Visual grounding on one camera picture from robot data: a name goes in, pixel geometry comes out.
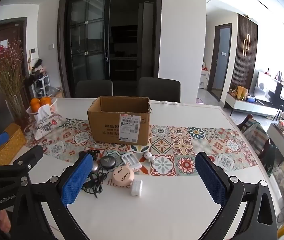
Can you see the pink round box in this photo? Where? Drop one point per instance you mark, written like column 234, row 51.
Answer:
column 123, row 176

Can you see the small white toy figurine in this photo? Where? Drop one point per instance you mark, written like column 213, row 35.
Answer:
column 149, row 156

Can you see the dark grey dining chair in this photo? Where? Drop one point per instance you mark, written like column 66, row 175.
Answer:
column 159, row 88
column 94, row 88

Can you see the white television cabinet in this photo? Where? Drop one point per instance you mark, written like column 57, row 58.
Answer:
column 252, row 106

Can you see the brown cardboard box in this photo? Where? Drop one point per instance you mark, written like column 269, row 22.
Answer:
column 107, row 127

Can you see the floral cloth tissue pouch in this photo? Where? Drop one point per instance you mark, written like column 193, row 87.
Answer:
column 45, row 127

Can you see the small white cabinet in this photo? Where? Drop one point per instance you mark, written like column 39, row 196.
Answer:
column 203, row 79

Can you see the dark glass sliding door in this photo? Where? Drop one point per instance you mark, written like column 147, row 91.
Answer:
column 89, row 42

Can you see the orange fruit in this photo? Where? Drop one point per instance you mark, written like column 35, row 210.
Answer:
column 34, row 109
column 34, row 102
column 45, row 100

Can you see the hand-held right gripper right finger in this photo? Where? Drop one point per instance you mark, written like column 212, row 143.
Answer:
column 210, row 177

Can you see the white wall intercom panel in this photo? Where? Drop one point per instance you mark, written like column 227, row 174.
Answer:
column 33, row 53

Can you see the dark slatted wall panel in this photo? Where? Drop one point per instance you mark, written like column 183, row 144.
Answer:
column 239, row 62

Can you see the dark framed hallway door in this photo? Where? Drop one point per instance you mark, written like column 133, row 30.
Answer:
column 220, row 60

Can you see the silver round object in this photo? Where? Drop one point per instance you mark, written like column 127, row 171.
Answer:
column 94, row 168

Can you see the orange gift bags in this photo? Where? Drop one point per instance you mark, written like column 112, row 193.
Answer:
column 242, row 92

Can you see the person's left hand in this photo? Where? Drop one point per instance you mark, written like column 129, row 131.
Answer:
column 3, row 221

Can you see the yellow woven basket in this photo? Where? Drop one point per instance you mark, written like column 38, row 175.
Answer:
column 9, row 142

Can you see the grey round case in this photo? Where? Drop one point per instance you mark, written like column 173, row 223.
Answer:
column 108, row 160

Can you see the flat television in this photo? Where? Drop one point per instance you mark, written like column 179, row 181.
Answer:
column 267, row 85

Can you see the black clip holder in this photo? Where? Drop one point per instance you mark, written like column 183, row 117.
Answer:
column 92, row 153

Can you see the clear glass vase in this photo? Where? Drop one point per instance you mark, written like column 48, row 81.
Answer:
column 16, row 110

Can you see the dried flower bunch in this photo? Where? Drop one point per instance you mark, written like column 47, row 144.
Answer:
column 8, row 65

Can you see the patterned tile table runner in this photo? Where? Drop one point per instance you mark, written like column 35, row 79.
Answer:
column 164, row 140

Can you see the white shoe rack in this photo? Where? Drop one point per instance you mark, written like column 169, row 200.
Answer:
column 41, row 85

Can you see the gold loop wall lamp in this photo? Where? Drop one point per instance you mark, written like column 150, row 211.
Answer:
column 246, row 45

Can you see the white battery charger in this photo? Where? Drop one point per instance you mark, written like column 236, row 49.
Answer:
column 131, row 162

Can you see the wooden chair with cloth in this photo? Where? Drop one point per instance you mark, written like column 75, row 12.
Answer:
column 258, row 135

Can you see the brown entrance door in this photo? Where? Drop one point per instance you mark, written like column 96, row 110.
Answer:
column 9, row 35

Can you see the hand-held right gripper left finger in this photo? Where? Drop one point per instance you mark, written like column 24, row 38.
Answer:
column 77, row 180

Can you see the white charger adapter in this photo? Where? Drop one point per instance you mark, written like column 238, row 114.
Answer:
column 137, row 188

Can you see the white slatted fruit basket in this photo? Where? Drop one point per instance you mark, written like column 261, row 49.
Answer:
column 53, row 107

